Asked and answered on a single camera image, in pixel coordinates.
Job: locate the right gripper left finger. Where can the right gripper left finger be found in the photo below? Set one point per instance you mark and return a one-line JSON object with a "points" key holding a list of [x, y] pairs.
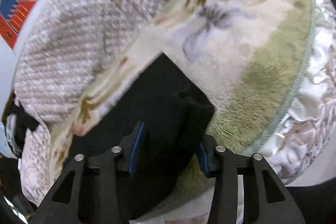
{"points": [[87, 189]]}

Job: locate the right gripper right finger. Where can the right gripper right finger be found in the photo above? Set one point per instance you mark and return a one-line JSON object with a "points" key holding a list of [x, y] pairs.
{"points": [[265, 197]]}

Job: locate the black pants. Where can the black pants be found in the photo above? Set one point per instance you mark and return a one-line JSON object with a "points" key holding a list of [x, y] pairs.
{"points": [[168, 116]]}

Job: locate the white floral bed sheet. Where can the white floral bed sheet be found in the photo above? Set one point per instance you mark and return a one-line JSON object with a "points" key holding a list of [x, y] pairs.
{"points": [[310, 120]]}

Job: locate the dark clothes pile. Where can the dark clothes pile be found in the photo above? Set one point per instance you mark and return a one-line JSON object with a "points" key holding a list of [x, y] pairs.
{"points": [[16, 122]]}

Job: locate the floral fleece blanket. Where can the floral fleece blanket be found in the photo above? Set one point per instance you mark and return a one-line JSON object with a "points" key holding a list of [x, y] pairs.
{"points": [[249, 57]]}

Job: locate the quilted floral comforter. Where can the quilted floral comforter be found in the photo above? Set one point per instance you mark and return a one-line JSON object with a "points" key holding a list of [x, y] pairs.
{"points": [[67, 44]]}

